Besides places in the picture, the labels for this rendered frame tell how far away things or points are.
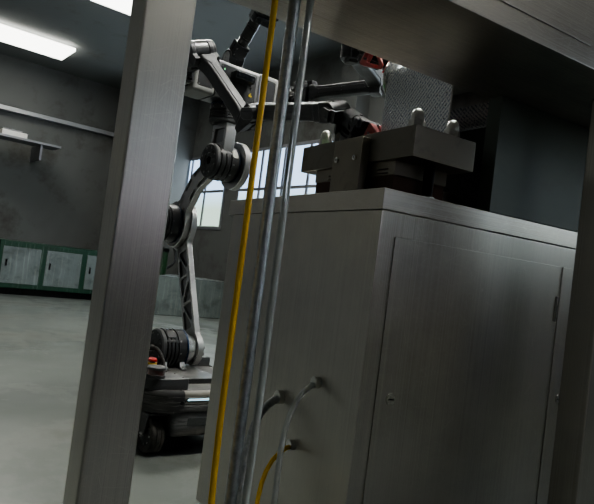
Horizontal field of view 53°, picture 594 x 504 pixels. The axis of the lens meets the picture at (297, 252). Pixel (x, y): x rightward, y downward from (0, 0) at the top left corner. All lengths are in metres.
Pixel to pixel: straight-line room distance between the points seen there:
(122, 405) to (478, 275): 0.78
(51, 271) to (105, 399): 7.71
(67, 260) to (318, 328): 7.36
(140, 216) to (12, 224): 9.36
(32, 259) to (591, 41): 7.65
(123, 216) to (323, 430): 0.66
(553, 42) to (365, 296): 0.52
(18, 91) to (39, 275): 3.15
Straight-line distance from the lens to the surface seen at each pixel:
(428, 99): 1.47
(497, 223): 1.30
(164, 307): 7.54
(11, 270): 8.28
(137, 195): 0.69
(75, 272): 8.49
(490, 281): 1.29
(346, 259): 1.15
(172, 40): 0.74
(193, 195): 2.79
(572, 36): 1.16
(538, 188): 1.40
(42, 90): 10.33
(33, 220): 10.11
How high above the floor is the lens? 0.73
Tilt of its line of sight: 2 degrees up
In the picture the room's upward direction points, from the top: 7 degrees clockwise
